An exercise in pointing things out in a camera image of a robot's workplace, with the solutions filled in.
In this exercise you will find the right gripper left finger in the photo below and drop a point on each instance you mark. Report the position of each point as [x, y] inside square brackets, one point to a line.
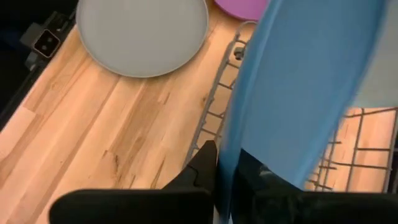
[140, 208]

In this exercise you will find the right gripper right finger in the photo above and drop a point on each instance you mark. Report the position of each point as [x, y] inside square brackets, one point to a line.
[342, 211]

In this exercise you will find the large dark blue plate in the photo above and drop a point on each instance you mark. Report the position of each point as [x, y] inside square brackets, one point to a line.
[295, 77]

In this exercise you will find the large light blue plate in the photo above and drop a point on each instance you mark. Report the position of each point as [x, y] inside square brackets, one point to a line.
[382, 62]

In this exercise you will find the large gray plate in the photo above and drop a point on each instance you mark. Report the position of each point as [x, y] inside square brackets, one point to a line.
[140, 34]

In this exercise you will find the purple plate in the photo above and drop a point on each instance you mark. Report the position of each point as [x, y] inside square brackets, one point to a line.
[242, 9]

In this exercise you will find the black aluminium table frame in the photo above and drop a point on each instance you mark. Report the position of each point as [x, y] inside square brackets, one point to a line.
[21, 84]

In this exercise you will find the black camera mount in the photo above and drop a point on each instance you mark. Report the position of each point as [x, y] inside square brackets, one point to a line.
[46, 43]

